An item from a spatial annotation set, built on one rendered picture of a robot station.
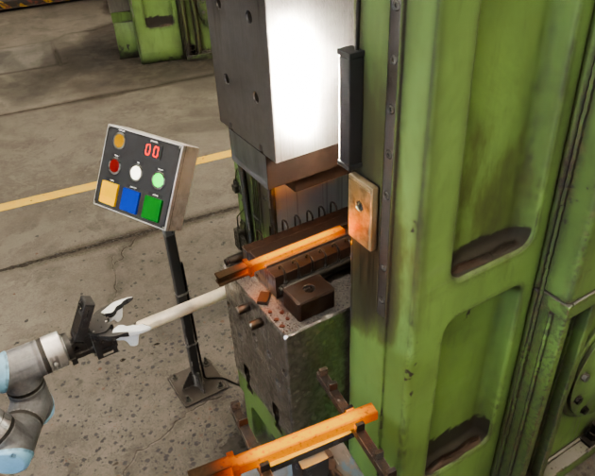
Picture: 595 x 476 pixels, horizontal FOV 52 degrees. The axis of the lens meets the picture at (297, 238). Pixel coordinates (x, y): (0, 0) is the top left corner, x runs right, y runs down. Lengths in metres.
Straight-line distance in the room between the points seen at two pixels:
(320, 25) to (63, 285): 2.47
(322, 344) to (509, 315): 0.52
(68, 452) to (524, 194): 1.97
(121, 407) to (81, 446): 0.22
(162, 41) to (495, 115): 5.37
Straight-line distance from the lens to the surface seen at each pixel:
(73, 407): 2.86
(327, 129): 1.49
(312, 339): 1.68
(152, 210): 2.02
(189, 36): 6.51
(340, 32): 1.43
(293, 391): 1.78
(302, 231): 1.86
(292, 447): 1.27
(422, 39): 1.16
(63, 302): 3.41
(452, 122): 1.22
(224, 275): 1.68
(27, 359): 1.59
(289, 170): 1.53
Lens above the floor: 2.04
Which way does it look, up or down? 35 degrees down
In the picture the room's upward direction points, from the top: 3 degrees counter-clockwise
